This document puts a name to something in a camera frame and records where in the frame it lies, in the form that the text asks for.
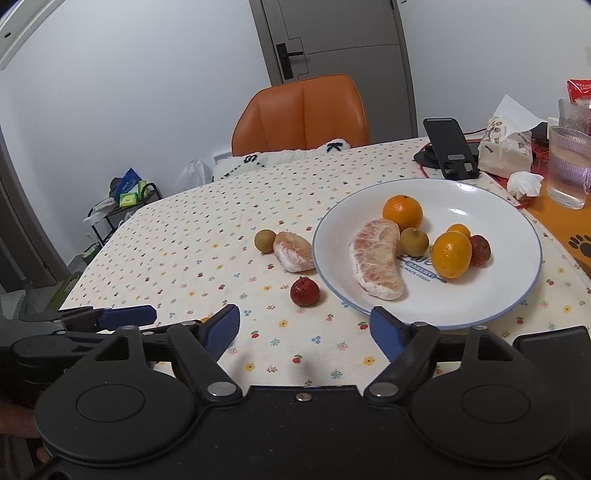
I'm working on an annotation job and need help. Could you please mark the crumpled white tissue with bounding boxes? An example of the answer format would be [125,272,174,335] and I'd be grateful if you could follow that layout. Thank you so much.
[506,171,544,201]

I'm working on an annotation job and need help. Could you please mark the orange kumquat front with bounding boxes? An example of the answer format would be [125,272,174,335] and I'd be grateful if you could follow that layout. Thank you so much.
[431,231,472,280]

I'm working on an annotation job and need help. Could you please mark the black phone bottom right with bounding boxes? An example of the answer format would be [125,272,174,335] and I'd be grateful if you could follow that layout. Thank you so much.
[513,326,590,370]

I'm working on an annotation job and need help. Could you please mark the black door handle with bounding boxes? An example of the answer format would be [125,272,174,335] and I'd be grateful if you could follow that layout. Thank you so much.
[276,43,304,80]

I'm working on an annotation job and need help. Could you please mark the white fluffy cushion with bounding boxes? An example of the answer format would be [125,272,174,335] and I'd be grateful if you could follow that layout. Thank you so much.
[212,138,351,181]

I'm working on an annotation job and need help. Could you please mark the orange leather chair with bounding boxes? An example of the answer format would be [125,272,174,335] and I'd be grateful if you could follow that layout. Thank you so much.
[231,74,370,157]

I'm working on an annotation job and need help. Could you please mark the brown longan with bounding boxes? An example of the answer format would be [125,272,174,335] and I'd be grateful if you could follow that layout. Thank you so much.
[253,229,276,254]
[400,227,430,258]

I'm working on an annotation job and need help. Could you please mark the black round charger base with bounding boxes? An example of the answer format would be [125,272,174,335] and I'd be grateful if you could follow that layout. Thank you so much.
[414,141,480,169]

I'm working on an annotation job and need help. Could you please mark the clear plastic cup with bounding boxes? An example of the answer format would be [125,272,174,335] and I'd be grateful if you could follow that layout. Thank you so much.
[546,126,590,210]
[558,99,590,135]

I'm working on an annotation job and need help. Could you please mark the large orange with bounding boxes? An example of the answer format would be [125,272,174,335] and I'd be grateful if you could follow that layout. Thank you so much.
[382,195,424,231]

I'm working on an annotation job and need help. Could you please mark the grey door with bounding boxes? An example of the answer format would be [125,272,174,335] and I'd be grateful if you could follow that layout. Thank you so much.
[249,0,418,143]

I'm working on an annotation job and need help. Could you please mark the person's left hand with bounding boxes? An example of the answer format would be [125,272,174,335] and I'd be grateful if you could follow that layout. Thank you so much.
[1,401,39,467]

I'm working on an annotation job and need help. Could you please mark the white plastic bag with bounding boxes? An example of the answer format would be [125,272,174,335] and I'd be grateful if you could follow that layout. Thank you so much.
[174,160,213,193]

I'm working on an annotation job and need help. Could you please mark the black wire rack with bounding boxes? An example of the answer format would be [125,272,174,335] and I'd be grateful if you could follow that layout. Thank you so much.
[83,168,162,246]

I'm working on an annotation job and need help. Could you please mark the clear plastic cup back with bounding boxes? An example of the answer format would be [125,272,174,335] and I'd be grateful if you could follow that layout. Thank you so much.
[558,99,590,135]

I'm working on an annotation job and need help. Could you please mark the black phone stand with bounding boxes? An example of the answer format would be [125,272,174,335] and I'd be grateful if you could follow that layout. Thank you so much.
[423,117,480,181]

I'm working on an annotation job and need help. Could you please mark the white plate blue rim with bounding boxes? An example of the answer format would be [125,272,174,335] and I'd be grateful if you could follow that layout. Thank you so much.
[312,178,543,330]

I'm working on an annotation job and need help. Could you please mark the dark red fruit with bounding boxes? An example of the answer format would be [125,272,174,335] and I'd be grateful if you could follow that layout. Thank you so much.
[470,235,492,267]
[290,277,321,307]

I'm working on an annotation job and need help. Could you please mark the brown longan near pomelo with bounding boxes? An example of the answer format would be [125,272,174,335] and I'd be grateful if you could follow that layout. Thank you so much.
[253,229,276,254]

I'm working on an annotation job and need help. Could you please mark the small yellow kumquat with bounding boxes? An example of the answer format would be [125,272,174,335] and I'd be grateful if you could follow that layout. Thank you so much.
[447,223,472,238]

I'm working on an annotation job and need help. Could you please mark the dark red fruit front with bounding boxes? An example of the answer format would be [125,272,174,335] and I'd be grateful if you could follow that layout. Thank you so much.
[290,277,321,307]

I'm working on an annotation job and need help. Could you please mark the clear plastic cup front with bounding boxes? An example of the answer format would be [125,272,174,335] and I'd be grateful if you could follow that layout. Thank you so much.
[546,126,590,210]

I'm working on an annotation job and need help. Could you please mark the dark red fruit back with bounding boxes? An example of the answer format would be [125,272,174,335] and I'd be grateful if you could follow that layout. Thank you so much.
[470,235,492,267]

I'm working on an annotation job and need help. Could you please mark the floral tablecloth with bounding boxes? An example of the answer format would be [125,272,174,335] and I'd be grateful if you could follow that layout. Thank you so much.
[59,136,591,388]

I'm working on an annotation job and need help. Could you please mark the brown longan front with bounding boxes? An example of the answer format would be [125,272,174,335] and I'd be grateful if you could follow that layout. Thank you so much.
[400,227,430,258]

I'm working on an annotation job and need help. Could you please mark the curved peeled pomelo segment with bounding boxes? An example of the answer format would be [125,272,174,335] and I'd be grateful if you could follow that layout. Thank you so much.
[349,219,405,301]

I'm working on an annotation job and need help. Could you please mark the paper tissue pack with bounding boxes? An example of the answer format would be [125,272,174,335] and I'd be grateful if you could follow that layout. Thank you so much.
[478,94,544,179]

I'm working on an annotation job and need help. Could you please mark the round peeled pomelo segment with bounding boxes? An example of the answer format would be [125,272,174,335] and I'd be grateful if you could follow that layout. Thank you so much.
[273,232,315,273]

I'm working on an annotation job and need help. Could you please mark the red snack bag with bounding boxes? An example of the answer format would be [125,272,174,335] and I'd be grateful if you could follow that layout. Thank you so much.
[566,79,591,104]

